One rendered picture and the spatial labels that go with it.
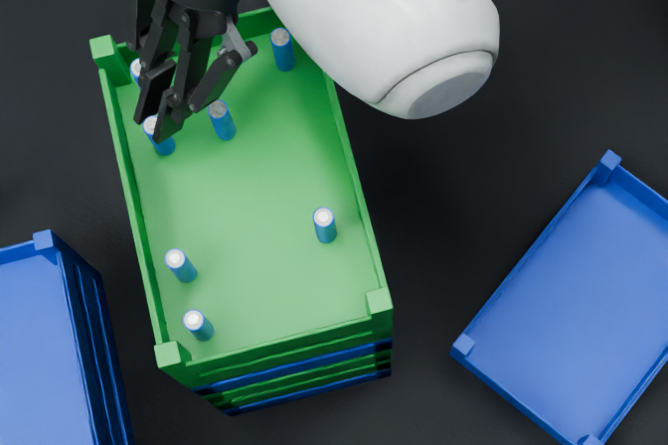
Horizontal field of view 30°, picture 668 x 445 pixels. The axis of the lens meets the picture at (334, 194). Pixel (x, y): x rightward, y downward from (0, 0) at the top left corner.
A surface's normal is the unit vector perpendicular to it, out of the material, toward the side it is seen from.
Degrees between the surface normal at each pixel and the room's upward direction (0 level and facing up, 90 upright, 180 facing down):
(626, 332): 0
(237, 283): 0
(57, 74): 0
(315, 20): 57
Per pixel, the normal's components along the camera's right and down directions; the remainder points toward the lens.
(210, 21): -0.67, 0.51
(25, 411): -0.04, -0.25
